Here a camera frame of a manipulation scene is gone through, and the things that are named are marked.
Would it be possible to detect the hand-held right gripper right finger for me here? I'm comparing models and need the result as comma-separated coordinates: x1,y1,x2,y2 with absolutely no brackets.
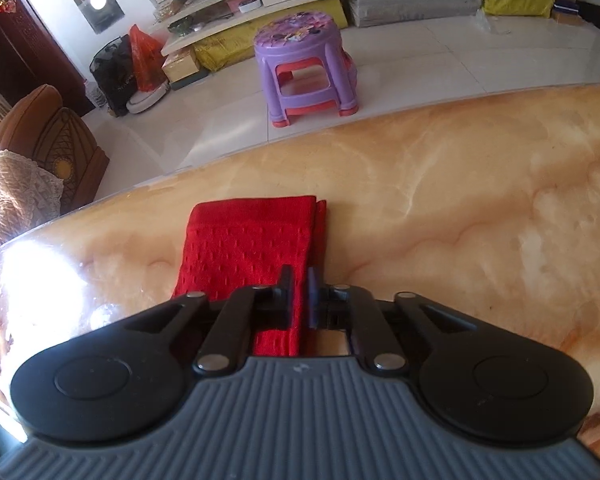
307,266,479,374

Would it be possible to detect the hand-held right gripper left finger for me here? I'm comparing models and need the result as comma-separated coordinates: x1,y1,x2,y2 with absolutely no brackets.
122,265,297,377

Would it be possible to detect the red knitted cloth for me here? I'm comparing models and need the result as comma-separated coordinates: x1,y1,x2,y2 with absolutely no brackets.
172,195,328,358

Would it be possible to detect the red plastic stool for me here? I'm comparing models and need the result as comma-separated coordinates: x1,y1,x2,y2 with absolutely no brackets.
270,52,359,128

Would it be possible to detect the white robot vacuum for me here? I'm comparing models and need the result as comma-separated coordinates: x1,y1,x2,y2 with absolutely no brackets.
125,82,171,115

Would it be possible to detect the long yellow wrapped bundle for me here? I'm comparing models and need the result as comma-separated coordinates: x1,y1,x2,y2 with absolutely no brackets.
194,0,349,74

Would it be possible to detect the gold cardboard box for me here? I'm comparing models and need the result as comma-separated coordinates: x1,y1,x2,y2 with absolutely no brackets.
161,50,204,92

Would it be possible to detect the purple round basket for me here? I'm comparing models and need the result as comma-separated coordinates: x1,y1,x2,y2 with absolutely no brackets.
253,14,359,128

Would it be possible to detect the red plastic bag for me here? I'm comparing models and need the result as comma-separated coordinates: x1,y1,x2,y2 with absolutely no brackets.
129,24,169,94

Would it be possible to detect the black bag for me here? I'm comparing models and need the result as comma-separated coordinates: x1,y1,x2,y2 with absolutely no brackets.
89,35,139,118

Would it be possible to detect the wooden armchair with beige cover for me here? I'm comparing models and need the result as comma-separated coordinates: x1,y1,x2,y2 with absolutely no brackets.
0,84,111,217

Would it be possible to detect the dark glass bowl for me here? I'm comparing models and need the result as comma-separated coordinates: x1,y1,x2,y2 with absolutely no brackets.
167,14,207,37

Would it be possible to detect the beige crocheted sofa cover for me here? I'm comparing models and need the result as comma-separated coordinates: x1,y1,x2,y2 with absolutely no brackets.
0,150,65,252

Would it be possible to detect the grey wrapped bundle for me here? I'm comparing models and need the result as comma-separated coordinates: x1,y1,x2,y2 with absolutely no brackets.
346,0,484,29

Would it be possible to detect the dark red wooden door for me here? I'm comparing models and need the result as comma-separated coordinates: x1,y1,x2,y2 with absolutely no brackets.
0,0,95,117

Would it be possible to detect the short yellow wrapped bundle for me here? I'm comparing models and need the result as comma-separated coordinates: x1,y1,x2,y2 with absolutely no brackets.
482,0,556,19

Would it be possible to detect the dark blue box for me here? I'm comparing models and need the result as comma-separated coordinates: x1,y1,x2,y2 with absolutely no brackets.
550,2,581,24

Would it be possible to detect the black cloth heap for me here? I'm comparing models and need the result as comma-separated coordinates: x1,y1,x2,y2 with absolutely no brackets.
577,0,600,30

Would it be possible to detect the silver wall poster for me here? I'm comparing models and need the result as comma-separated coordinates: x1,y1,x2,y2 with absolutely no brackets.
71,0,126,35

